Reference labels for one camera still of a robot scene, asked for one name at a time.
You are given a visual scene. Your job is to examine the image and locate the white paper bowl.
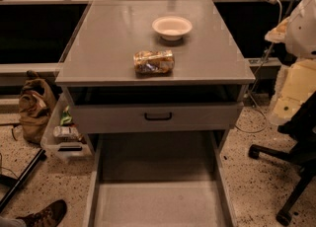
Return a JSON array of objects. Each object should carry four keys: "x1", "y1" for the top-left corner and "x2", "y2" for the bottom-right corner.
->
[{"x1": 152, "y1": 16, "x2": 193, "y2": 41}]

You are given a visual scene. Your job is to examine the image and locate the grey closed upper drawer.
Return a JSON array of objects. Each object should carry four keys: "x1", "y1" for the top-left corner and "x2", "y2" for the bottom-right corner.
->
[{"x1": 70, "y1": 102, "x2": 243, "y2": 133}]

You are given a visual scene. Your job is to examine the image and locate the green snack packet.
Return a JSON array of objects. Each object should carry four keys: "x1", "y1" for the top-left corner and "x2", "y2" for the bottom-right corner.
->
[{"x1": 59, "y1": 107, "x2": 73, "y2": 126}]

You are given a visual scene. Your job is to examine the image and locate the grey drawer cabinet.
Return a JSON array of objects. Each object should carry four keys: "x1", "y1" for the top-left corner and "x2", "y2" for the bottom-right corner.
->
[{"x1": 56, "y1": 0, "x2": 255, "y2": 146}]

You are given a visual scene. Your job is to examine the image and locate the white cable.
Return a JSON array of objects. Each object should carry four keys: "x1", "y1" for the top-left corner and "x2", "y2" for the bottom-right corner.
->
[{"x1": 234, "y1": 0, "x2": 284, "y2": 134}]

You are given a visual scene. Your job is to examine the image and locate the grey open lower drawer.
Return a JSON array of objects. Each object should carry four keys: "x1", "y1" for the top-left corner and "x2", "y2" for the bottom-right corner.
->
[{"x1": 82, "y1": 131, "x2": 238, "y2": 227}]

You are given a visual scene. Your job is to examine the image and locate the black drawer handle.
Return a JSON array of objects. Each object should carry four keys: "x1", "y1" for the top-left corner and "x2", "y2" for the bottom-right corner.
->
[{"x1": 144, "y1": 113, "x2": 173, "y2": 121}]

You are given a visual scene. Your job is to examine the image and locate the brown canvas bag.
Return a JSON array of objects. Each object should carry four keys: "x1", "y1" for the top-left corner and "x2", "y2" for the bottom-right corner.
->
[{"x1": 19, "y1": 70, "x2": 58, "y2": 144}]

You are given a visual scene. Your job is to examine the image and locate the black office chair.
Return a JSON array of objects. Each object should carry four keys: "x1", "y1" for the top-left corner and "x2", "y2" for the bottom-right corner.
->
[{"x1": 248, "y1": 93, "x2": 316, "y2": 226}]

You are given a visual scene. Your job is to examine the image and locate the clear plastic storage bin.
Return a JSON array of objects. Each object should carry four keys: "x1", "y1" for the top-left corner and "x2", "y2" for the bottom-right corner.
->
[{"x1": 40, "y1": 95, "x2": 93, "y2": 162}]

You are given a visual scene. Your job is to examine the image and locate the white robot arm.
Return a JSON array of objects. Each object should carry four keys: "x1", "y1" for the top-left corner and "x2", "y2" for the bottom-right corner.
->
[{"x1": 265, "y1": 0, "x2": 316, "y2": 125}]

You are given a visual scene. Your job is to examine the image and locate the white packaged item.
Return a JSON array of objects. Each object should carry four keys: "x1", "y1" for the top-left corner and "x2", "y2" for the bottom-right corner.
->
[{"x1": 52, "y1": 126, "x2": 79, "y2": 141}]

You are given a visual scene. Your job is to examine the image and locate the black metal floor bar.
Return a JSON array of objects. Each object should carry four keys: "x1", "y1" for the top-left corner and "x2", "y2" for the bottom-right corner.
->
[{"x1": 0, "y1": 149, "x2": 46, "y2": 212}]

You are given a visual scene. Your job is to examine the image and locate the brown shoe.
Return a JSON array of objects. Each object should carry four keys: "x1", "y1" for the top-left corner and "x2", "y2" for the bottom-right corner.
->
[{"x1": 17, "y1": 199, "x2": 67, "y2": 227}]

